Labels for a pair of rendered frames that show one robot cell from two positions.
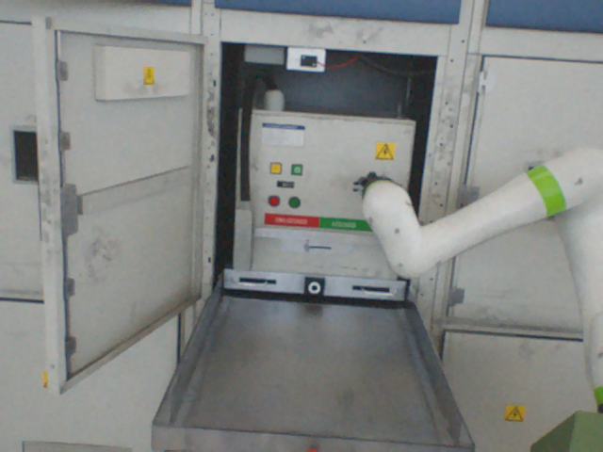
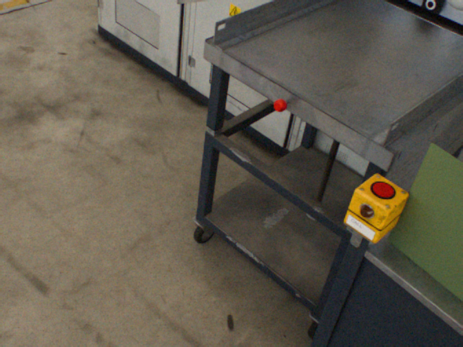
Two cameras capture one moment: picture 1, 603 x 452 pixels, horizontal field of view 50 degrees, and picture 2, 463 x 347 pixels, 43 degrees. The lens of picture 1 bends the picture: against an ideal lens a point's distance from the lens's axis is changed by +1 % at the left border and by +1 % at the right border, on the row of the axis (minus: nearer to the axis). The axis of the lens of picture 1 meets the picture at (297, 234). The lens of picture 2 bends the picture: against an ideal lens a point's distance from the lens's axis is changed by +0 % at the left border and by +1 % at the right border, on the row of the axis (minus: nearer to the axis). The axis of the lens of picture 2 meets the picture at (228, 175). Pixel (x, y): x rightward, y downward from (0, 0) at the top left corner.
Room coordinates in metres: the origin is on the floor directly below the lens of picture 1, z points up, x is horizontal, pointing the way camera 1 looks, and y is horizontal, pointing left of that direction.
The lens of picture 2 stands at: (0.03, -0.72, 1.64)
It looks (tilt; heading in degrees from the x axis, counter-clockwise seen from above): 42 degrees down; 38
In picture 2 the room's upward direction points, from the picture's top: 9 degrees clockwise
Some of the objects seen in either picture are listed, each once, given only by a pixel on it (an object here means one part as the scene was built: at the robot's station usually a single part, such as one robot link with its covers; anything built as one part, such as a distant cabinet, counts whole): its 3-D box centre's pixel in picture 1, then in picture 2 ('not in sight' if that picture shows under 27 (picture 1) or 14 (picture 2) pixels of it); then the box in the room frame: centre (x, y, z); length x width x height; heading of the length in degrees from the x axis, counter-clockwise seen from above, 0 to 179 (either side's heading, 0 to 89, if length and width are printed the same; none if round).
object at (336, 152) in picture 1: (320, 201); not in sight; (1.80, -0.06, 1.15); 0.48 x 0.01 x 0.48; 90
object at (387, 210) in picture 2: not in sight; (375, 208); (0.89, -0.43, 0.85); 0.08 x 0.08 x 0.10; 0
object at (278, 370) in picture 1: (312, 365); (362, 59); (1.42, -0.06, 0.82); 0.68 x 0.62 x 0.06; 0
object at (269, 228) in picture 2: not in sight; (333, 154); (1.42, -0.06, 0.46); 0.64 x 0.58 x 0.66; 0
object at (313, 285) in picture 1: (314, 285); (432, 3); (1.78, -0.06, 0.90); 0.06 x 0.03 x 0.05; 90
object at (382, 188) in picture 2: not in sight; (382, 191); (0.89, -0.43, 0.90); 0.04 x 0.04 x 0.02
